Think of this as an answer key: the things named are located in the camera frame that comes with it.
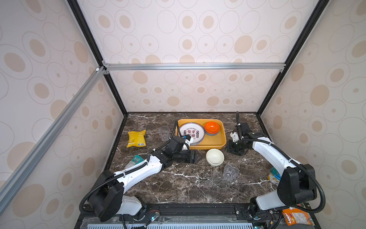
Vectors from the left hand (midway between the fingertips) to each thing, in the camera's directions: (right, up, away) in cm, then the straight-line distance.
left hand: (202, 157), depth 76 cm
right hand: (+16, +2, +11) cm, 19 cm away
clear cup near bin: (-25, +12, +30) cm, 41 cm away
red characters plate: (-2, +13, +30) cm, 33 cm away
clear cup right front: (+19, -12, +12) cm, 25 cm away
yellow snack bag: (-44, +8, +24) cm, 51 cm away
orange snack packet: (+44, -28, -5) cm, 53 cm away
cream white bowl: (+10, -4, +16) cm, 19 cm away
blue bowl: (+10, +10, +28) cm, 31 cm away
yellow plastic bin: (+8, +5, +27) cm, 28 cm away
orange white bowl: (+10, +15, +30) cm, 35 cm away
